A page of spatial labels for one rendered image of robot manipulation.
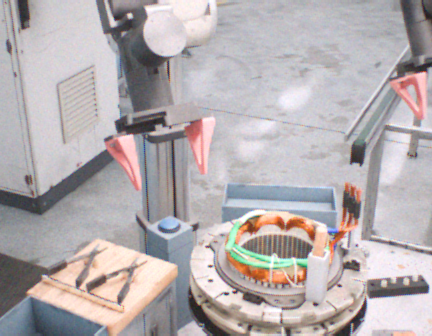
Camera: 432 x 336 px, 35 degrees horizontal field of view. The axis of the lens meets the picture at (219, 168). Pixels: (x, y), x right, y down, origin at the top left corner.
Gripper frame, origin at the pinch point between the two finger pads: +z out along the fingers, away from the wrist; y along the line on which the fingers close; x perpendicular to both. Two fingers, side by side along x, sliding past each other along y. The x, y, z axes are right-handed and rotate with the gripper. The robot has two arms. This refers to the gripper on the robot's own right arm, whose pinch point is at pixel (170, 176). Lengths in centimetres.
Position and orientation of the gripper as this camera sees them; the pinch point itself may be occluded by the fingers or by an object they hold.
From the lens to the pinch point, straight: 92.9
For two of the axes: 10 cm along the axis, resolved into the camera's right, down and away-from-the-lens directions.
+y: 8.8, -2.2, 4.3
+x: -4.2, 0.9, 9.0
